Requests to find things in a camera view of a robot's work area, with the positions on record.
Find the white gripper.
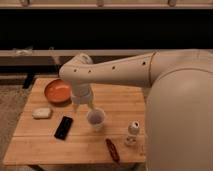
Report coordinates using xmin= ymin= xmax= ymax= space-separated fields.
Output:
xmin=71 ymin=84 xmax=94 ymax=113

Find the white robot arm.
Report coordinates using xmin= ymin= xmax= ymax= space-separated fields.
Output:
xmin=59 ymin=49 xmax=213 ymax=171

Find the white ceramic cup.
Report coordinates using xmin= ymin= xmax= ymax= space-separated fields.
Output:
xmin=86 ymin=108 xmax=105 ymax=132

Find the orange bowl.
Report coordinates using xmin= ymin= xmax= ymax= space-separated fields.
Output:
xmin=44 ymin=79 xmax=71 ymax=104

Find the white soap bar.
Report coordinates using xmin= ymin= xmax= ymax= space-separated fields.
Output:
xmin=32 ymin=108 xmax=52 ymax=119

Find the wooden table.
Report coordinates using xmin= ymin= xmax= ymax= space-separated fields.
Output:
xmin=3 ymin=78 xmax=145 ymax=165

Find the red brown pocket knife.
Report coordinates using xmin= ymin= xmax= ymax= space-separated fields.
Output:
xmin=106 ymin=139 xmax=120 ymax=162

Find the small white bottle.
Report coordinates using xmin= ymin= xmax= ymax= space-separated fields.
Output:
xmin=125 ymin=121 xmax=140 ymax=146

